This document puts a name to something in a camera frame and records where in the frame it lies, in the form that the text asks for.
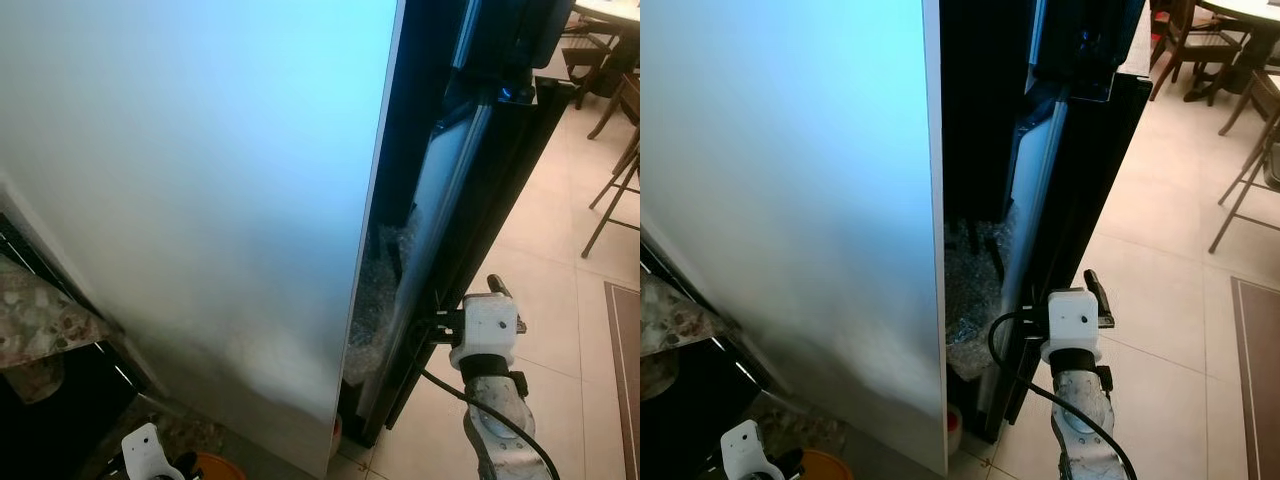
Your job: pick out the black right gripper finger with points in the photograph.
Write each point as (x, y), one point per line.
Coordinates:
(498, 285)
(1105, 305)

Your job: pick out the black fridge door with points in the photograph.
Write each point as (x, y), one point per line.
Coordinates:
(1090, 200)
(520, 170)

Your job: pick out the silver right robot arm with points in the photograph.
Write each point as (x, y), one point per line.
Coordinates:
(1080, 420)
(495, 420)

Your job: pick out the silver fridge cabinet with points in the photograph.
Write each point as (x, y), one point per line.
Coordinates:
(800, 200)
(200, 200)

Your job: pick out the bubble wrap sheet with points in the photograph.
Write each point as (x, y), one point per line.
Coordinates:
(970, 300)
(375, 300)

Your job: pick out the small white red container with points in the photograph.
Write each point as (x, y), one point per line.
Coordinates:
(335, 435)
(953, 430)

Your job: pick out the brown floor mat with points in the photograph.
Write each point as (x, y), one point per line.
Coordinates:
(625, 400)
(1260, 400)

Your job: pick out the speckled stone counter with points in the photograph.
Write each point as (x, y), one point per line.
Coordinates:
(675, 315)
(40, 320)

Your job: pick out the brown folding chair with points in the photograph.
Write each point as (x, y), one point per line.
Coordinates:
(632, 95)
(1268, 95)

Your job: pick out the black freezer door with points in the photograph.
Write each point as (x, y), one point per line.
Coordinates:
(510, 40)
(1090, 30)

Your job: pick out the dark wooden chair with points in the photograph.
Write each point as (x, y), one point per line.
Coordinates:
(1190, 40)
(590, 55)

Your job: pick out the white round table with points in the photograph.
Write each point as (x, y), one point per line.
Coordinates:
(615, 8)
(1250, 8)

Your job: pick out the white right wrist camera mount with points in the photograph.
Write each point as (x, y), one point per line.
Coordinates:
(1072, 320)
(485, 325)

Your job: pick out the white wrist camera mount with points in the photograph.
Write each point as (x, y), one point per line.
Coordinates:
(145, 455)
(485, 325)
(745, 450)
(1072, 320)

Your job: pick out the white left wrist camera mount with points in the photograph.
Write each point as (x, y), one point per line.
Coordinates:
(745, 450)
(145, 455)

